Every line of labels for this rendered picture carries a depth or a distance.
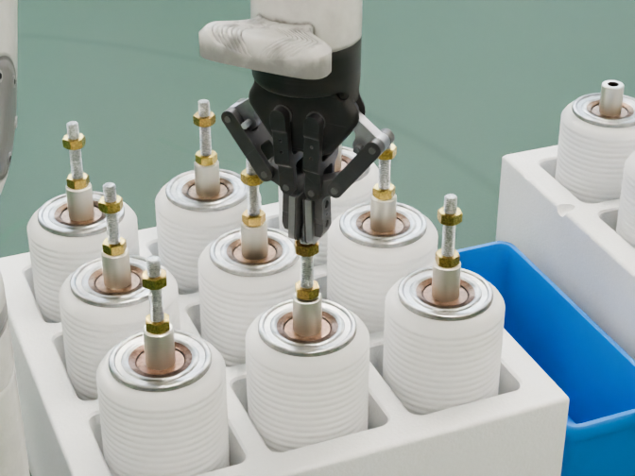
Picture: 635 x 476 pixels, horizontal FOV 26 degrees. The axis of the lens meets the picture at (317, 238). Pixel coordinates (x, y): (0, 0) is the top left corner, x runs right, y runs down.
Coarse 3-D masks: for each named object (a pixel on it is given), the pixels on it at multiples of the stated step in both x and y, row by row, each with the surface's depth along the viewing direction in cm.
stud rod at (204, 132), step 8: (200, 104) 119; (208, 104) 120; (200, 112) 120; (208, 112) 120; (200, 128) 121; (208, 128) 121; (200, 136) 121; (208, 136) 121; (200, 144) 122; (208, 144) 121; (200, 152) 122; (208, 152) 122
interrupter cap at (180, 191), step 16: (192, 176) 126; (224, 176) 126; (240, 176) 126; (176, 192) 123; (192, 192) 124; (224, 192) 124; (240, 192) 124; (192, 208) 121; (208, 208) 121; (224, 208) 121
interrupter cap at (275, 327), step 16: (288, 304) 108; (336, 304) 108; (272, 320) 106; (288, 320) 106; (336, 320) 106; (352, 320) 106; (272, 336) 104; (288, 336) 104; (304, 336) 104; (320, 336) 104; (336, 336) 104; (352, 336) 104; (288, 352) 102; (304, 352) 102; (320, 352) 102
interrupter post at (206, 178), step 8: (200, 168) 122; (208, 168) 122; (216, 168) 122; (200, 176) 122; (208, 176) 122; (216, 176) 123; (200, 184) 123; (208, 184) 123; (216, 184) 123; (200, 192) 123; (208, 192) 123; (216, 192) 123
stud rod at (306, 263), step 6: (300, 228) 101; (300, 234) 101; (300, 240) 101; (300, 258) 102; (306, 258) 102; (312, 258) 102; (300, 264) 102; (306, 264) 102; (312, 264) 102; (300, 270) 103; (306, 270) 102; (312, 270) 103; (300, 276) 103; (306, 276) 102; (312, 276) 103; (300, 282) 103; (306, 282) 103; (312, 282) 103; (306, 288) 103
